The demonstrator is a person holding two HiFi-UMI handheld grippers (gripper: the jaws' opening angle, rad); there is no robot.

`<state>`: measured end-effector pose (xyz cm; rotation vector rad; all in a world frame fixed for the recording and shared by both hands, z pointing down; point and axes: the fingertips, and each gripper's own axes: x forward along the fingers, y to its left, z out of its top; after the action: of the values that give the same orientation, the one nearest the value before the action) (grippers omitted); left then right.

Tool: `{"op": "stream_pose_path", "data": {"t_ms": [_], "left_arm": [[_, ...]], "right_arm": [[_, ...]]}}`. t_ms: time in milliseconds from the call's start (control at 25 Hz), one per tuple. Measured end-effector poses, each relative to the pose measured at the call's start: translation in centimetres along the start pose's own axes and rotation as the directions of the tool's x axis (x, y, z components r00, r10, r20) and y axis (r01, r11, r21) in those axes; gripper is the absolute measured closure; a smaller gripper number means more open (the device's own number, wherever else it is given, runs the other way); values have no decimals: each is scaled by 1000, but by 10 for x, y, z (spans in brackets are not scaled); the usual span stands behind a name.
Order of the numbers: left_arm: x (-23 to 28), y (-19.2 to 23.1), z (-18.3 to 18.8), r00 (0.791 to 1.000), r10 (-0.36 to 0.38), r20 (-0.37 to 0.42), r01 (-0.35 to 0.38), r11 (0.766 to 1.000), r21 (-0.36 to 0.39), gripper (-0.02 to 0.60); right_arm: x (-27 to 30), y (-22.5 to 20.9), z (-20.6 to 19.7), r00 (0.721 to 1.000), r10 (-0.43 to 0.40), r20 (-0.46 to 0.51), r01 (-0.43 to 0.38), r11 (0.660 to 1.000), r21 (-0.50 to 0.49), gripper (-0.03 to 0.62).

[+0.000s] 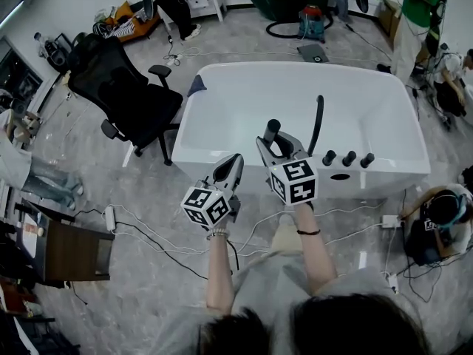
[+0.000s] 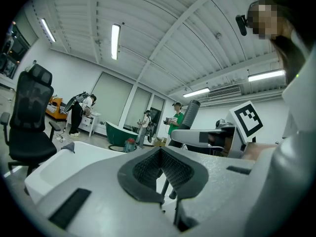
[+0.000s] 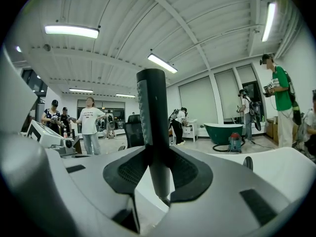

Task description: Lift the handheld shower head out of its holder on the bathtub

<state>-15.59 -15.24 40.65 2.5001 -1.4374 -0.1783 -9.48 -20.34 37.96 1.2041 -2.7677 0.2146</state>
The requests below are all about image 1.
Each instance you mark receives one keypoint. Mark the red steel vacuum cleaner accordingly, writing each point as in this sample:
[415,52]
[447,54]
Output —
[314,22]

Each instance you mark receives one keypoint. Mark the black wrist band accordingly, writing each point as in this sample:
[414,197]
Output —
[308,232]

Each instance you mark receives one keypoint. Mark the brown cardboard box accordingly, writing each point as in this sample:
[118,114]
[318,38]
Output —
[391,20]

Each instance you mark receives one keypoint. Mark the orange box with striped cloth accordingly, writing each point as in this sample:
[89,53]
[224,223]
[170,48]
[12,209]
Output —
[125,24]

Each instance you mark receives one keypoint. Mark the person's left forearm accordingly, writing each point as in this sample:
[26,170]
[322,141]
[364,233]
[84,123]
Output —
[220,276]

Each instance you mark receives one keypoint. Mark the flat grey floor device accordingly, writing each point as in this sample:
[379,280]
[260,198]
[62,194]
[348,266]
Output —
[313,53]

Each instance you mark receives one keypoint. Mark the white bathtub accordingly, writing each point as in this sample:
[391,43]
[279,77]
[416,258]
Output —
[251,105]

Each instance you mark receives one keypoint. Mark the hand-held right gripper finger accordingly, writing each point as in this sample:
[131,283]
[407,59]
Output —
[267,155]
[295,144]

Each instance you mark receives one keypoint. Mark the white power strip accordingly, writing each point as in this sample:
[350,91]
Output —
[110,218]
[392,283]
[391,221]

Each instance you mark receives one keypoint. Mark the white drawer cabinet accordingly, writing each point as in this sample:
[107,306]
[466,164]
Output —
[207,0]

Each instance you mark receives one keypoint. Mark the person's grey shirt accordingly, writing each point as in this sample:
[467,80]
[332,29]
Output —
[266,283]

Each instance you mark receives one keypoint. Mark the black office chair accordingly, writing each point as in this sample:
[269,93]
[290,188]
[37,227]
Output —
[125,94]

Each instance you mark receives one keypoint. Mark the person's right forearm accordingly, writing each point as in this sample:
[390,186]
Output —
[316,264]

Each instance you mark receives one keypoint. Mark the person's right white shoe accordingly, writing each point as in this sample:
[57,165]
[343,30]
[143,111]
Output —
[286,219]

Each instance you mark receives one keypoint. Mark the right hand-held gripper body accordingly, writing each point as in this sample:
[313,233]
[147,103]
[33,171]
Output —
[295,183]

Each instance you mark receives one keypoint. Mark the dark brown wooden cabinet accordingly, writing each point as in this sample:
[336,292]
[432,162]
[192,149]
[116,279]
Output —
[74,250]

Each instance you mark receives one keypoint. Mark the person's beige trousers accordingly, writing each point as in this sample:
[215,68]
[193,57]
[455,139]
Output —
[286,239]

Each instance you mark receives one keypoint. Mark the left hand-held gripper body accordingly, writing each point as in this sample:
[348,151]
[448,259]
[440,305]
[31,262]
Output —
[205,207]

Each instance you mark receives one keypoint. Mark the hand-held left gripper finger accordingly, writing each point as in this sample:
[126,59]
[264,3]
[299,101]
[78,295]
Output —
[214,172]
[239,176]

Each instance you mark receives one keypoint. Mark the tall black faucet spout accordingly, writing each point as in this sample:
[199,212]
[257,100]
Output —
[318,124]

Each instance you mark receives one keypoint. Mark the dark blue bath cushion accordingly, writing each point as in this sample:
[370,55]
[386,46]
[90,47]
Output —
[196,85]

